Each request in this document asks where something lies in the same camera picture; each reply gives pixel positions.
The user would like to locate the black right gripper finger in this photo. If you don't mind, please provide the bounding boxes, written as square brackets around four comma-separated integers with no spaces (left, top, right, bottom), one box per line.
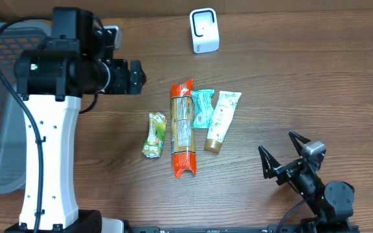
[258,146,281,179]
[288,130,311,156]

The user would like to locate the teal wipes packet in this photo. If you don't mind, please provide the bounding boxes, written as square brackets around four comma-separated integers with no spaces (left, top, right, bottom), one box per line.
[191,89,215,129]

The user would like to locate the green yellow snack packet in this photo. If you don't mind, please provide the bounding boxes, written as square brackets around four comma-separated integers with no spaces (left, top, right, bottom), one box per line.
[142,112,166,159]

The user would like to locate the white shampoo tube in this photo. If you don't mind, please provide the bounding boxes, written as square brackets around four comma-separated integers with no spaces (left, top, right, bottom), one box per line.
[205,91,242,153]

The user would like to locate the orange spaghetti package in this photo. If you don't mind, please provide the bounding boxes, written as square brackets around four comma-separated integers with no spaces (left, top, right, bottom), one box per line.
[171,79,197,179]

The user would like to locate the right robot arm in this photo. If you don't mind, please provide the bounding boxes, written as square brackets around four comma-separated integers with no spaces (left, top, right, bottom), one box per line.
[258,131,359,232]

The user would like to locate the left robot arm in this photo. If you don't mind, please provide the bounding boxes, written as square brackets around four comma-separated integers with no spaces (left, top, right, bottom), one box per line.
[8,7,146,232]

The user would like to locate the white barcode scanner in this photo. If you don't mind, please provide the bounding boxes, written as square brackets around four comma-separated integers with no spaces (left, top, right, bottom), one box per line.
[189,8,220,54]

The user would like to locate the grey plastic shopping basket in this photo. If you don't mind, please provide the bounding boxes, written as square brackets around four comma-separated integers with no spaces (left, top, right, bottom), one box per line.
[0,22,51,194]

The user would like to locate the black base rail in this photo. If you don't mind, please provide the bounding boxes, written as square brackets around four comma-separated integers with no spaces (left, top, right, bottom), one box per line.
[123,224,360,233]

